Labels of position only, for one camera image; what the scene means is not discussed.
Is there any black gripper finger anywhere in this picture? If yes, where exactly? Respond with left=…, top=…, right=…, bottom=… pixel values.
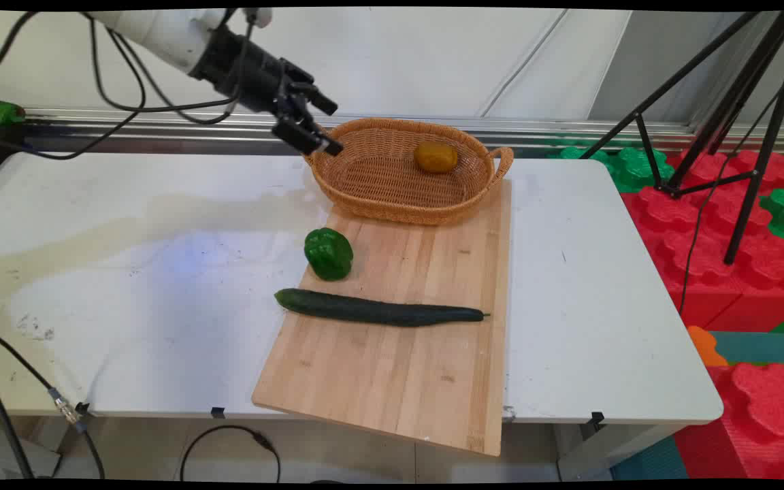
left=271, top=117, right=344, bottom=157
left=289, top=80, right=339, bottom=116

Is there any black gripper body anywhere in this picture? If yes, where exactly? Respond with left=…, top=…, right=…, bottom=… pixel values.
left=190, top=26, right=318, bottom=116

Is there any yellow toy bell pepper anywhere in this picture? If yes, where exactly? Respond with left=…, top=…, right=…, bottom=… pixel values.
left=413, top=142, right=459, bottom=174

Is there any woven wicker basket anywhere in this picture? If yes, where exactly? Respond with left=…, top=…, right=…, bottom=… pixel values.
left=302, top=117, right=515, bottom=227

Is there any green toy bell pepper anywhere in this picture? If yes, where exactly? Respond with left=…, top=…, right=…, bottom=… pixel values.
left=304, top=227, right=355, bottom=282

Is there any dark green cucumber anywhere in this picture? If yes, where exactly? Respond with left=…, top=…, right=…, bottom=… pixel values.
left=274, top=288, right=491, bottom=328

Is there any wooden cutting board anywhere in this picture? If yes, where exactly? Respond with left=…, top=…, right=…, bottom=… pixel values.
left=251, top=178, right=512, bottom=457

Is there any green toy vegetable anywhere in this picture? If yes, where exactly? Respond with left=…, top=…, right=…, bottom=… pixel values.
left=0, top=102, right=26, bottom=132

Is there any large red foam block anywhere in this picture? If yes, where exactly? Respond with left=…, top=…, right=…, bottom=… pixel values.
left=620, top=150, right=784, bottom=332

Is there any black tripod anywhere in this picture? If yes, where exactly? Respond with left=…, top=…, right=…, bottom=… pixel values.
left=579, top=10, right=784, bottom=266

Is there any white table leg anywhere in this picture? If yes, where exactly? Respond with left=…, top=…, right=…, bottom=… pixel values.
left=555, top=422, right=696, bottom=481

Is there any orange foam block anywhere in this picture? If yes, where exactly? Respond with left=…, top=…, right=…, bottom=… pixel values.
left=687, top=325, right=730, bottom=368

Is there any teal foam mat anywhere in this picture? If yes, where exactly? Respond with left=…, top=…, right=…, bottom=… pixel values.
left=708, top=331, right=784, bottom=365

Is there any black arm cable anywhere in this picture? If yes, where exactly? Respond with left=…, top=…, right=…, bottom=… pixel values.
left=0, top=10, right=260, bottom=161

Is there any aluminium rail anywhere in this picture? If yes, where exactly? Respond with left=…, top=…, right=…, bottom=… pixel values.
left=23, top=108, right=784, bottom=154

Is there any looped black cable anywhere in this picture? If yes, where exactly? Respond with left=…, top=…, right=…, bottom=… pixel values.
left=179, top=425, right=282, bottom=483

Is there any cable with metal connector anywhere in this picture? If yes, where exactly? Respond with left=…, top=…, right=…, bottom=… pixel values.
left=0, top=320, right=106, bottom=480

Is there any thin black tripod cable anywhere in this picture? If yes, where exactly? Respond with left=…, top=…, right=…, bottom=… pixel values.
left=678, top=87, right=782, bottom=318

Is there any thick black cable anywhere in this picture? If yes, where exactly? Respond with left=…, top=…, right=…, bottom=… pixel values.
left=0, top=354, right=34, bottom=480

